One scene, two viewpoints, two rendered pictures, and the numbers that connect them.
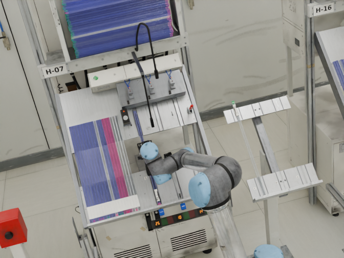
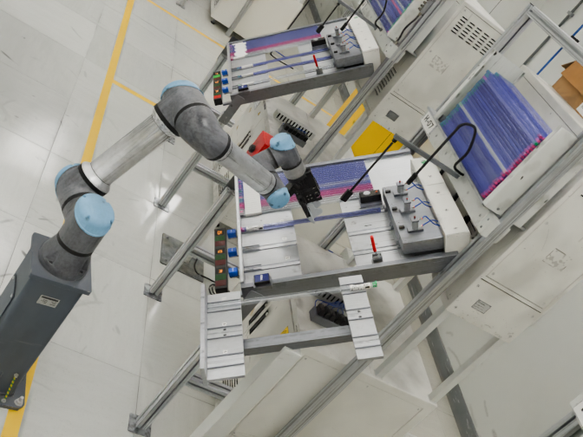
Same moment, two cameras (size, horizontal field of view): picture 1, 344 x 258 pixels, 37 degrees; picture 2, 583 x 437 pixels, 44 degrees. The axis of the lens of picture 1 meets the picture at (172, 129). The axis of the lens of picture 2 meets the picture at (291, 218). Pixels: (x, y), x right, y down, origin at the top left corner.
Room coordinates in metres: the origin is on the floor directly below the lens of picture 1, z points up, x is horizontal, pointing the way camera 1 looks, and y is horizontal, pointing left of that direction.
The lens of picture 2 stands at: (1.38, -2.06, 1.93)
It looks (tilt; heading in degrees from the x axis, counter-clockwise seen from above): 25 degrees down; 72
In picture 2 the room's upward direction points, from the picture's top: 40 degrees clockwise
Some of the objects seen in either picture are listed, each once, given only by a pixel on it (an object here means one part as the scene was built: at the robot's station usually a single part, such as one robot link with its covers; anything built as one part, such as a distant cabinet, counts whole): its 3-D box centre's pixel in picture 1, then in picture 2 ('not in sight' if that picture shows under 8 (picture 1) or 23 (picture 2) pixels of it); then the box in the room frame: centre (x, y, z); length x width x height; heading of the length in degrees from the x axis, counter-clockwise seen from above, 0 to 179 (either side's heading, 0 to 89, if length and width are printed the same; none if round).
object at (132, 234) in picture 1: (146, 198); (311, 359); (2.60, 0.24, 0.31); 0.70 x 0.65 x 0.62; 98
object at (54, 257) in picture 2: not in sight; (69, 251); (1.50, -0.30, 0.60); 0.15 x 0.15 x 0.10
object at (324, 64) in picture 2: not in sight; (291, 120); (2.23, 1.64, 0.66); 1.01 x 0.73 x 1.31; 8
